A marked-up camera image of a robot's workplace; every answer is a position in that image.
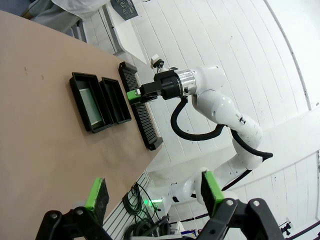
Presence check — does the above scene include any black ESD tray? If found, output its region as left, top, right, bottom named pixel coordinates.
left=69, top=71, right=114, bottom=134
left=99, top=76, right=133, bottom=125

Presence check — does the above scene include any grey plastic basket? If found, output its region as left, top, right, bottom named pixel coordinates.
left=109, top=0, right=140, bottom=21

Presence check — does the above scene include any black slotted board rack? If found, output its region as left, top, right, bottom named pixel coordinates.
left=118, top=61, right=164, bottom=151

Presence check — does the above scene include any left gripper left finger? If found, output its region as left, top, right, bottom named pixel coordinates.
left=34, top=176, right=113, bottom=240

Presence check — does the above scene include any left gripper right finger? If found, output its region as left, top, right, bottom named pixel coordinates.
left=197, top=169, right=286, bottom=240

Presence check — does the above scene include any black cable bundle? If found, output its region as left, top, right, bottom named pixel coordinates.
left=122, top=182, right=176, bottom=240

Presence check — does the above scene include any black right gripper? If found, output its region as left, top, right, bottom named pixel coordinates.
left=126, top=69, right=182, bottom=106

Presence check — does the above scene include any white side table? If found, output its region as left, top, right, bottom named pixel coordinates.
left=98, top=0, right=148, bottom=65

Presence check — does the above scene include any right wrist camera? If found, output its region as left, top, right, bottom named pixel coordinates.
left=150, top=53, right=165, bottom=74

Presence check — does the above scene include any green circuit board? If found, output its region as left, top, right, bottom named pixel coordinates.
left=79, top=87, right=105, bottom=127

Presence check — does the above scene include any person in white coat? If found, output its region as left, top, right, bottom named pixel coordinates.
left=24, top=0, right=112, bottom=36

